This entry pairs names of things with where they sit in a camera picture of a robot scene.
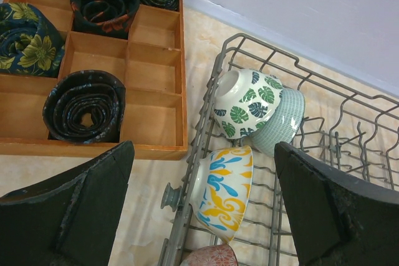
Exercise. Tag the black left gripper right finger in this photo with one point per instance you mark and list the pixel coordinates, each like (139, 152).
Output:
(336, 218)

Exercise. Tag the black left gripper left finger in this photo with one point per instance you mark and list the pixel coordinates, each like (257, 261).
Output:
(70, 218)

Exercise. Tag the pink floral bowl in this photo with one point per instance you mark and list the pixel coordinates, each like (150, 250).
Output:
(215, 255)

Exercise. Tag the green striped bowl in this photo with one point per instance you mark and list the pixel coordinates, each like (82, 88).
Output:
(283, 125)

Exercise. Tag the yellow blue swirl bowl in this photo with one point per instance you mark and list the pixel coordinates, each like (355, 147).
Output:
(221, 190)

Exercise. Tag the brown floral rolled tie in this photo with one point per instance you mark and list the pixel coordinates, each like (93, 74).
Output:
(86, 107)

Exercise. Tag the green leaf pattern bowl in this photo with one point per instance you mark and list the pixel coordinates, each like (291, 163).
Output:
(244, 101)

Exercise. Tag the teal yellow-flower folded tie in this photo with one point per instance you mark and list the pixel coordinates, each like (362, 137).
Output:
(30, 43)

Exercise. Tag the dark orange-flower rolled tie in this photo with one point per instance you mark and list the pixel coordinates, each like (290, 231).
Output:
(111, 18)

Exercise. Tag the grey wire dish rack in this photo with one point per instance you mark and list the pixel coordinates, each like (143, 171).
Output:
(347, 125)

